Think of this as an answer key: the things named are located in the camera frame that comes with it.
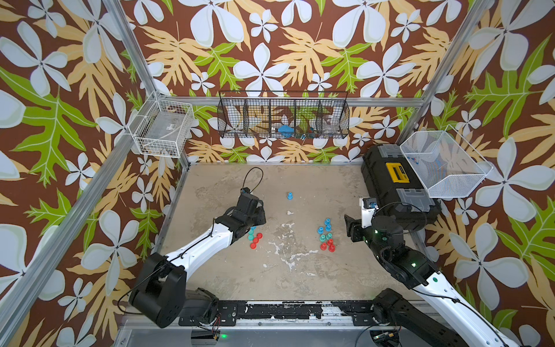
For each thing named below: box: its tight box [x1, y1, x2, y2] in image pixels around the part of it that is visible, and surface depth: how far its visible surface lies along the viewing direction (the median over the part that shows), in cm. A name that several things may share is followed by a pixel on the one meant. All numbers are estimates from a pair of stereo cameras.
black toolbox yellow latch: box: [360, 143, 441, 231], surface depth 90 cm
